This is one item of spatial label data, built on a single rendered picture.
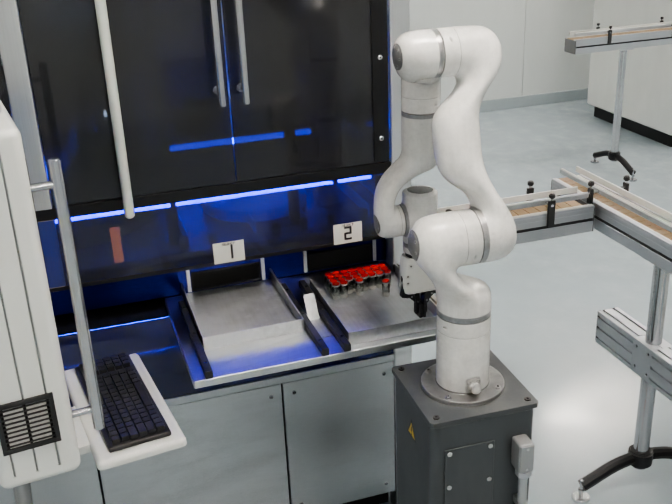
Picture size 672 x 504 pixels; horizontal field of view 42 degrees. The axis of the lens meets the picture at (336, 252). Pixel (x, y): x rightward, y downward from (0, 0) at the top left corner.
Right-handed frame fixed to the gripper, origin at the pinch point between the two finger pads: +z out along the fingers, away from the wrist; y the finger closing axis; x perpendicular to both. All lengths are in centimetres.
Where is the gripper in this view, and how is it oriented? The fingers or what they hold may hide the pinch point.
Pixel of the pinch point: (420, 308)
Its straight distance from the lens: 224.9
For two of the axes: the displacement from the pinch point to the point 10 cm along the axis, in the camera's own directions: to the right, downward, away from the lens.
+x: 3.1, 3.5, -8.8
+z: 0.4, 9.2, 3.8
